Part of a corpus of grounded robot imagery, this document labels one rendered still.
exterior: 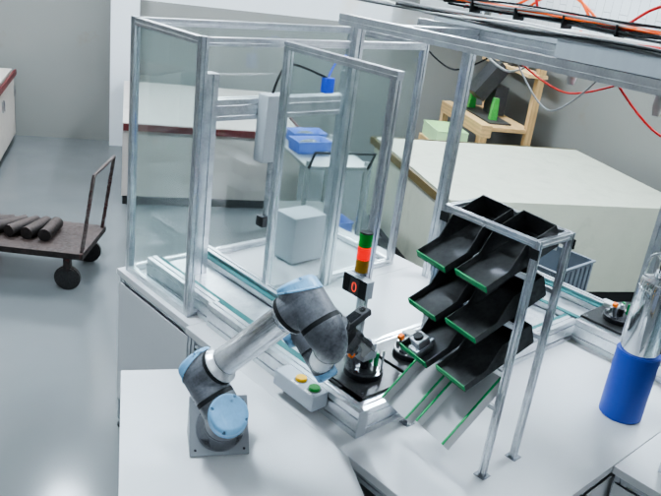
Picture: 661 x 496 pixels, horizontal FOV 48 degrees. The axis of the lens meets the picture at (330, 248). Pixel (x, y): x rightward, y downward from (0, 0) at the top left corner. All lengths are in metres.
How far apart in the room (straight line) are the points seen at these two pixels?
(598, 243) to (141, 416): 4.31
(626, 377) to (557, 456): 0.42
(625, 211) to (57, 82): 6.09
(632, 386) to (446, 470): 0.82
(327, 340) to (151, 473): 0.70
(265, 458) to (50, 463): 1.60
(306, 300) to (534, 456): 1.06
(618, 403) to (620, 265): 3.41
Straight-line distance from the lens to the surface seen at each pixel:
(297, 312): 1.96
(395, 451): 2.49
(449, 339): 2.38
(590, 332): 3.45
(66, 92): 8.96
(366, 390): 2.56
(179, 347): 3.19
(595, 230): 6.01
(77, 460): 3.77
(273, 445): 2.43
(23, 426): 4.01
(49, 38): 8.87
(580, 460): 2.71
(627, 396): 2.93
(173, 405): 2.58
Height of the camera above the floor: 2.32
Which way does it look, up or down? 22 degrees down
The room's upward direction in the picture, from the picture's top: 8 degrees clockwise
